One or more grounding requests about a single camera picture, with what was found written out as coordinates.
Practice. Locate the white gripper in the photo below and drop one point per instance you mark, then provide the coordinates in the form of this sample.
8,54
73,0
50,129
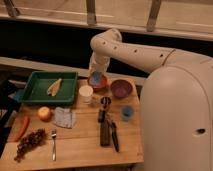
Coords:
98,65

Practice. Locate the red bowl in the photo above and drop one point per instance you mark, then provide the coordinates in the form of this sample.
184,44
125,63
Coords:
99,87

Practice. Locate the blue sponge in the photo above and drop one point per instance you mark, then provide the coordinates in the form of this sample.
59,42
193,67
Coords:
96,78

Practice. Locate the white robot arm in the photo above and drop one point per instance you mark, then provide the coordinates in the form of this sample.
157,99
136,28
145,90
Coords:
176,102

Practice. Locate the purple bowl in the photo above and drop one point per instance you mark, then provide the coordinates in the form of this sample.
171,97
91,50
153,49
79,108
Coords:
121,88

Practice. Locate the white cup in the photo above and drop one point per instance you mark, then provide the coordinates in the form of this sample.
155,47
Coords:
86,93

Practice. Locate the black ice cream scoop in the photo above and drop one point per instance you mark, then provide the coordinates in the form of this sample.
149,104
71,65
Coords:
105,105

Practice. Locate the yellow banana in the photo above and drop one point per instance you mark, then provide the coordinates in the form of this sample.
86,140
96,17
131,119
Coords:
54,88

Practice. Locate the blue cup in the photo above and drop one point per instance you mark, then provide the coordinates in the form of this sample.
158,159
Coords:
127,113

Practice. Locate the grey blue cloth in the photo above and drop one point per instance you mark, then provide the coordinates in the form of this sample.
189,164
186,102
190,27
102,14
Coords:
64,118

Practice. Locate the green plastic tray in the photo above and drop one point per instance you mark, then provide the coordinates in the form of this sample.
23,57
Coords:
35,91

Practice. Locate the yellow apple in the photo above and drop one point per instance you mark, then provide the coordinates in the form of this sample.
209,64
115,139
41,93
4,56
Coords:
44,113

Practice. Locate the silver fork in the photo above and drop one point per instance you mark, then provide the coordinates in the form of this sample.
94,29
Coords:
53,135

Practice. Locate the red chili pepper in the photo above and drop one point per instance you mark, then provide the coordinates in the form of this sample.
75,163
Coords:
23,128

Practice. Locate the bunch of dark grapes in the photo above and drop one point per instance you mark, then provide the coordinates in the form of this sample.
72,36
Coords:
29,143

